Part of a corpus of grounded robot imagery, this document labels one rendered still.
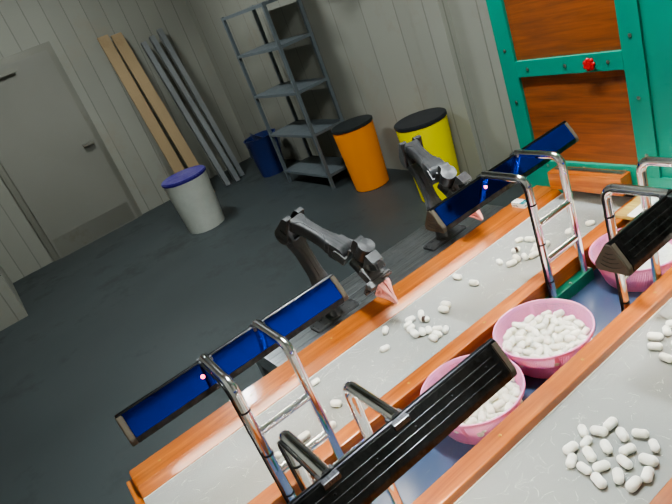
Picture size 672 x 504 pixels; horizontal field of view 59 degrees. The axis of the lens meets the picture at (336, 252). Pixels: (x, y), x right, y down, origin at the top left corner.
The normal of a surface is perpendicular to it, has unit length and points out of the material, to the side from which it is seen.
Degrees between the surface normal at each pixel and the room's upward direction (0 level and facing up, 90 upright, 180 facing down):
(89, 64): 90
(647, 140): 90
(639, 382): 0
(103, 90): 90
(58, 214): 90
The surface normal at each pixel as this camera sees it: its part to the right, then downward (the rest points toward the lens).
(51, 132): 0.55, 0.17
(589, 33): -0.77, 0.50
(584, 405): -0.34, -0.85
